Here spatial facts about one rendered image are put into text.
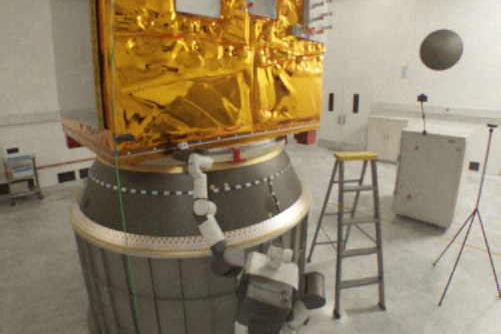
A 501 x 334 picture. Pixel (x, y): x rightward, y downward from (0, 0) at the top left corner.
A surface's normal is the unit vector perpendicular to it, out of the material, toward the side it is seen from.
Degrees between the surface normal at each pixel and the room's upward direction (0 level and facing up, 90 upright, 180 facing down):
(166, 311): 90
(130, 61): 88
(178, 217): 62
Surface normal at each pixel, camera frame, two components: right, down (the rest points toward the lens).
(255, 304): -0.17, 0.39
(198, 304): 0.19, 0.21
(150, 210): -0.09, -0.27
